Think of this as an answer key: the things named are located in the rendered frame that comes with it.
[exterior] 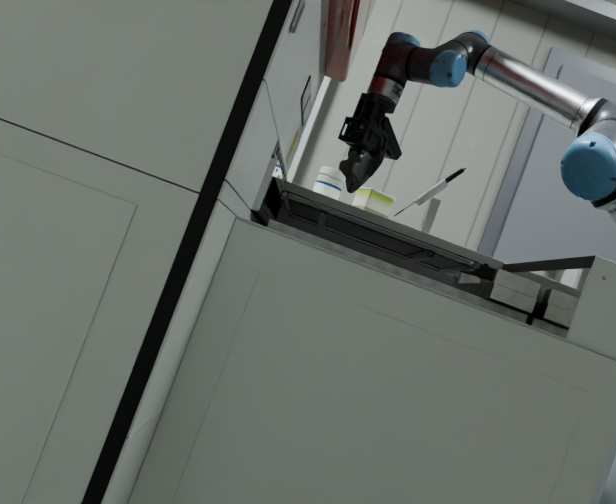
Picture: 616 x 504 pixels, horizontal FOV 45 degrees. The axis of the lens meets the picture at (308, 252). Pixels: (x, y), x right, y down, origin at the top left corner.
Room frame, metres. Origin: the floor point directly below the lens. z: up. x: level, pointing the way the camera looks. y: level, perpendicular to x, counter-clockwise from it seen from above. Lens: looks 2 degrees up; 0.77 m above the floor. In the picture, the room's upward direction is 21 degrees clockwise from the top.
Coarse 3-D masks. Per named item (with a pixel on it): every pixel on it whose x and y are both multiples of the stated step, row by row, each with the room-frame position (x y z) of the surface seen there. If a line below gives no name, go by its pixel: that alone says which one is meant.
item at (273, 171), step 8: (272, 160) 1.26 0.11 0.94; (272, 168) 1.26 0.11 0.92; (280, 168) 1.36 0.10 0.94; (264, 176) 1.26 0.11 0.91; (272, 176) 1.27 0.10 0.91; (280, 176) 1.41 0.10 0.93; (264, 184) 1.26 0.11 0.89; (272, 184) 1.43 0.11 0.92; (280, 184) 1.48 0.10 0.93; (264, 192) 1.26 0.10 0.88; (280, 192) 1.55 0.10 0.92; (256, 200) 1.26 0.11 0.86; (264, 200) 1.29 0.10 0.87; (256, 208) 1.26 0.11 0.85; (264, 208) 1.34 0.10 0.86; (272, 208) 1.69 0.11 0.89; (256, 216) 1.40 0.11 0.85; (264, 216) 1.40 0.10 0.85; (272, 216) 1.57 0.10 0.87; (264, 224) 1.57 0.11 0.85
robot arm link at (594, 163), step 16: (592, 128) 1.45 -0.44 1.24; (608, 128) 1.43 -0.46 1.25; (576, 144) 1.41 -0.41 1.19; (592, 144) 1.39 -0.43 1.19; (608, 144) 1.38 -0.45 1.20; (576, 160) 1.41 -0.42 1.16; (592, 160) 1.39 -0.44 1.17; (608, 160) 1.37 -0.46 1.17; (576, 176) 1.43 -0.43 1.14; (592, 176) 1.40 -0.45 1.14; (608, 176) 1.38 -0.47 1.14; (576, 192) 1.44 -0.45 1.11; (592, 192) 1.41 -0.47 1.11; (608, 192) 1.39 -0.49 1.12; (608, 208) 1.43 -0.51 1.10
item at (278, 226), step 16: (272, 224) 1.36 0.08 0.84; (304, 240) 1.36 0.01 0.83; (320, 240) 1.36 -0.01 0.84; (352, 256) 1.36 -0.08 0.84; (368, 256) 1.36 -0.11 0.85; (400, 272) 1.36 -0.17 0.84; (432, 288) 1.36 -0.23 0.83; (448, 288) 1.36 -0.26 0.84; (480, 304) 1.35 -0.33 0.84; (496, 304) 1.35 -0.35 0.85
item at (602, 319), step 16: (592, 272) 1.14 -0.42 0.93; (608, 272) 1.14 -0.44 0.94; (592, 288) 1.14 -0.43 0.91; (608, 288) 1.14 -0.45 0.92; (592, 304) 1.14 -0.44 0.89; (608, 304) 1.14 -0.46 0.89; (576, 320) 1.14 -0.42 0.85; (592, 320) 1.14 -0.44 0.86; (608, 320) 1.14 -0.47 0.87; (576, 336) 1.14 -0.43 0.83; (592, 336) 1.14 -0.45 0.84; (608, 336) 1.14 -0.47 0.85; (608, 352) 1.14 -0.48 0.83
